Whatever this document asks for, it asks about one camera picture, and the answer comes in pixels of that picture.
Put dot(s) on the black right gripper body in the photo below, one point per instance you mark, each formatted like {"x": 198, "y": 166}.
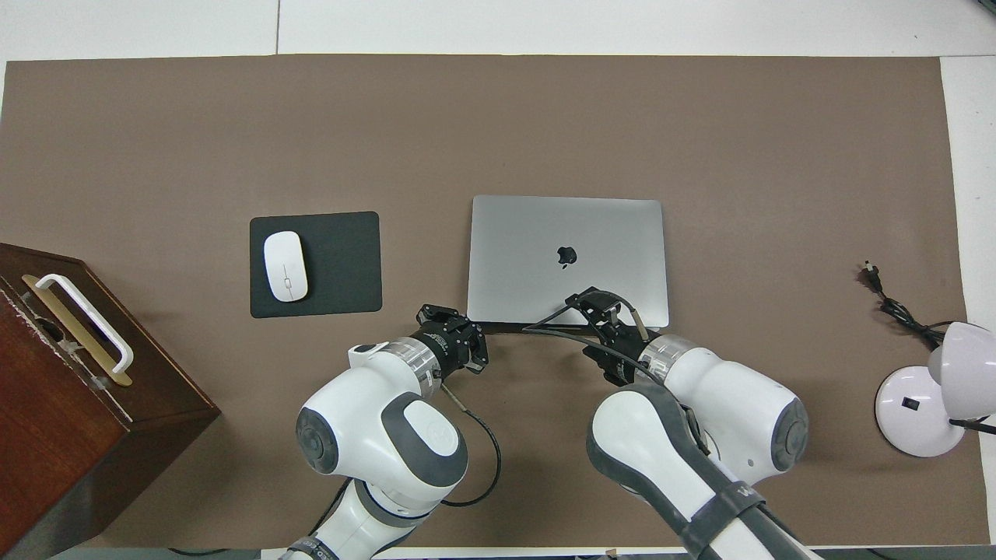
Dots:
{"x": 618, "y": 350}

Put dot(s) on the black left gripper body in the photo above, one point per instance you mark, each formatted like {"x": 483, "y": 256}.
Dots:
{"x": 447, "y": 346}

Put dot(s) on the grey laptop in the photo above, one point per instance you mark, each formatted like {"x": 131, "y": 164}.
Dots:
{"x": 529, "y": 249}

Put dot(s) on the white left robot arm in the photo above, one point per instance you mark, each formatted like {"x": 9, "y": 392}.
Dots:
{"x": 358, "y": 428}

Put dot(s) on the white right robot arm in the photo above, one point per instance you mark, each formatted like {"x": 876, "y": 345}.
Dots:
{"x": 739, "y": 412}

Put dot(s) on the black mouse pad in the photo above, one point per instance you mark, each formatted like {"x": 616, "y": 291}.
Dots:
{"x": 342, "y": 264}

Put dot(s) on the white computer mouse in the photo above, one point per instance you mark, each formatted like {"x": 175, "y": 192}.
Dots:
{"x": 285, "y": 266}

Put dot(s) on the brown table mat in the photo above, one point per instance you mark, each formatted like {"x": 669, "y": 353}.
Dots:
{"x": 498, "y": 124}

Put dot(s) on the white desk lamp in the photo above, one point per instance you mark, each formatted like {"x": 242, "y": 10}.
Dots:
{"x": 914, "y": 412}

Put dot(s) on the dark brown wooden box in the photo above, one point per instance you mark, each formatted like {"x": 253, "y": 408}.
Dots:
{"x": 70, "y": 435}

